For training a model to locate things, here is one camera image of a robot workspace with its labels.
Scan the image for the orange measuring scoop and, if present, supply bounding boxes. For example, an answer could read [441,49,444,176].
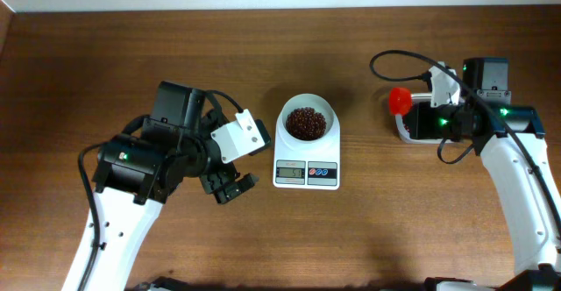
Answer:
[388,88,413,116]

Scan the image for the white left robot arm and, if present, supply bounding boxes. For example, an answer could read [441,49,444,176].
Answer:
[63,109,271,290]

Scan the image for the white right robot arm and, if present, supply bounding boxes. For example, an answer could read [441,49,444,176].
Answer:
[390,58,560,290]

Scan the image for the white digital kitchen scale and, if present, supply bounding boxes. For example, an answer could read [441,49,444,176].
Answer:
[273,113,341,190]

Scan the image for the clear plastic container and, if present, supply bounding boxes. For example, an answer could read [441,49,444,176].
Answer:
[394,93,440,145]

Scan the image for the red beans in bowl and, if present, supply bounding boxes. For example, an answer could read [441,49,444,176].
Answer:
[285,107,327,141]

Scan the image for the white round bowl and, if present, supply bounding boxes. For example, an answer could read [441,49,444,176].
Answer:
[278,94,336,142]

